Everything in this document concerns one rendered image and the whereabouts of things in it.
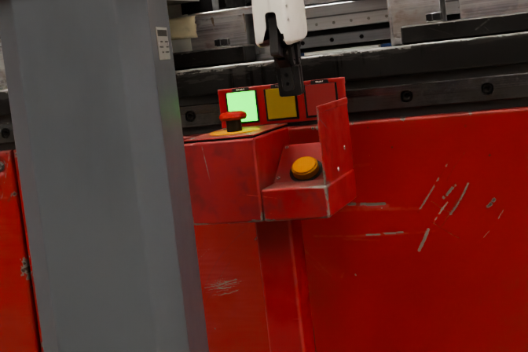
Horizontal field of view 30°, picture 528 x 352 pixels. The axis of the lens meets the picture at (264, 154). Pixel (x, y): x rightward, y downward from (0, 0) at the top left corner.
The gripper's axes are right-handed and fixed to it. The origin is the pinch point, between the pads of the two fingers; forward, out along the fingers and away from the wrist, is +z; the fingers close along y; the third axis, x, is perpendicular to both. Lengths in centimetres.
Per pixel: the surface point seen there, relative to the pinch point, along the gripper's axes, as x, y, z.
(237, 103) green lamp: -11.9, -10.1, 3.7
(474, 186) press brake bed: 21.1, -17.3, 20.6
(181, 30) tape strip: -29.1, -32.9, -7.1
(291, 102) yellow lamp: -3.5, -10.1, 4.4
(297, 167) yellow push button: -0.8, -0.5, 12.3
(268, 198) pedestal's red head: -3.4, 6.0, 14.8
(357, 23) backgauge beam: -4, -59, -3
